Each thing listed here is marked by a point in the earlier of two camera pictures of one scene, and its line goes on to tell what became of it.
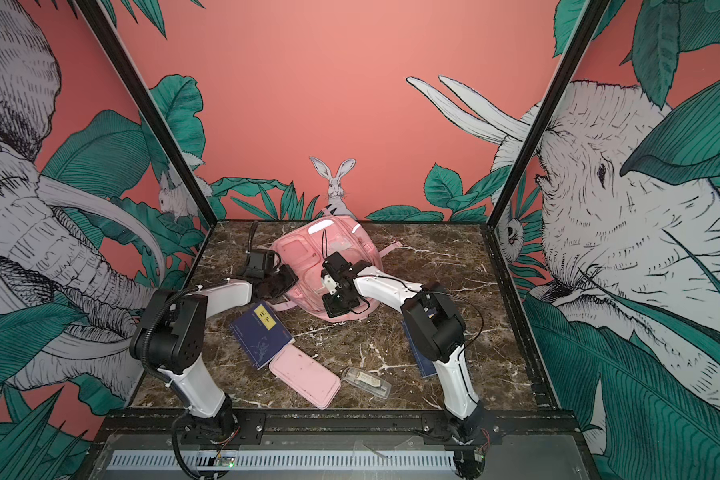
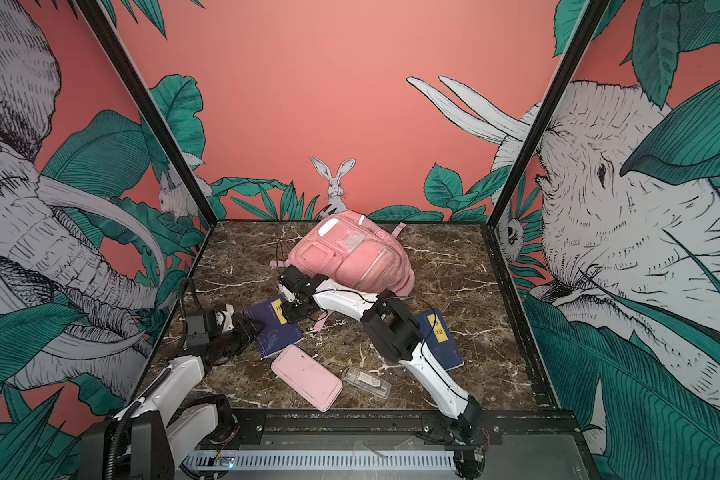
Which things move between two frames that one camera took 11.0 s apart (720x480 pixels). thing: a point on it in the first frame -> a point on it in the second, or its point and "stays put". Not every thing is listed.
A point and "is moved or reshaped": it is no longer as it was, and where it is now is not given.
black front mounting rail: [337, 429] stays put
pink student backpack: [304, 249] is moved or reshaped
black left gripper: [291, 279] -> [246, 333]
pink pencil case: [305, 374] stays put
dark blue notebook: [261, 333] is moved or reshaped
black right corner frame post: [582, 33] stays put
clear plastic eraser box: [367, 381] stays put
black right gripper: [332, 310] -> [291, 317]
